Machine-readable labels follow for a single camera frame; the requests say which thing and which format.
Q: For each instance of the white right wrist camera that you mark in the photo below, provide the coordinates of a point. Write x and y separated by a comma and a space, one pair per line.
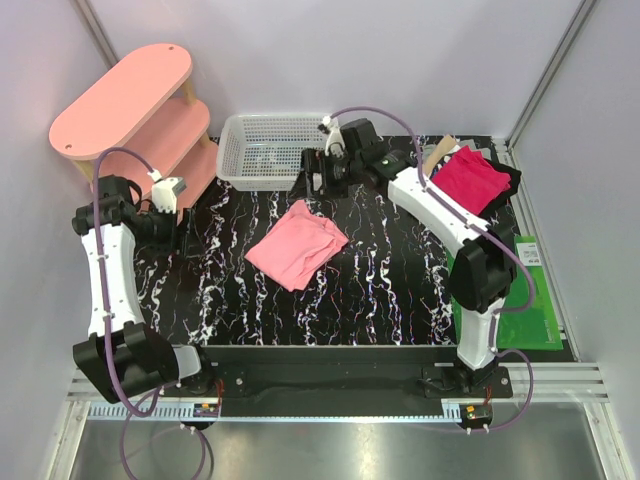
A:
334, 144

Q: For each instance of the magenta folded t-shirt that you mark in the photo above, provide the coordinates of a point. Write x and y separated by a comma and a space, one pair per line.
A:
470, 180

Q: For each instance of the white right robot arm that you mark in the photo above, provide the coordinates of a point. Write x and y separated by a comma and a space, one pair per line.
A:
483, 269

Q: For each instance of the light pink t-shirt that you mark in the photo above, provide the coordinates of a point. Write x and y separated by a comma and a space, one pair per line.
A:
296, 247

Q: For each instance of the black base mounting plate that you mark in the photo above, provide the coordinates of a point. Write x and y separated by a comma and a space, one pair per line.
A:
295, 382

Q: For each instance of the beige folded cloth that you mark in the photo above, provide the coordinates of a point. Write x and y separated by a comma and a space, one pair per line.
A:
442, 148

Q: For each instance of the green cutting mat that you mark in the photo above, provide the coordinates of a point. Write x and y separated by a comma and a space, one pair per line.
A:
536, 328

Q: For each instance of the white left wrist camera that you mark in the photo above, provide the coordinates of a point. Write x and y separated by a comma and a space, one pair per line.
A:
165, 192

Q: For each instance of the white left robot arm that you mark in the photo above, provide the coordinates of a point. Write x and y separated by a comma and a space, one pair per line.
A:
123, 356

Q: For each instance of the pink three-tier wooden shelf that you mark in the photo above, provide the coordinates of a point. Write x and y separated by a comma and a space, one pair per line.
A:
145, 108

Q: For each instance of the grey cloth piece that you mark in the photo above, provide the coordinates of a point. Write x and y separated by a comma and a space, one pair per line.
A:
428, 149

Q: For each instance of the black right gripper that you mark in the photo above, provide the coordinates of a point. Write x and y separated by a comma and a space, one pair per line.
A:
317, 163

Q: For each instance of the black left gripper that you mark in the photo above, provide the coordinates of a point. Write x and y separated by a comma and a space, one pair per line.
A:
185, 242

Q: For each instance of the white plastic mesh basket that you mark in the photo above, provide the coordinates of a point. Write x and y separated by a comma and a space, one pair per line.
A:
262, 152

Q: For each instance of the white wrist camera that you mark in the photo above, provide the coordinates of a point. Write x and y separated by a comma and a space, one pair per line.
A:
334, 144
165, 192

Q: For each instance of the white slotted cable duct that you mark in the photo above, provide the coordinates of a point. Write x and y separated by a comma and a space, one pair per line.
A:
163, 411

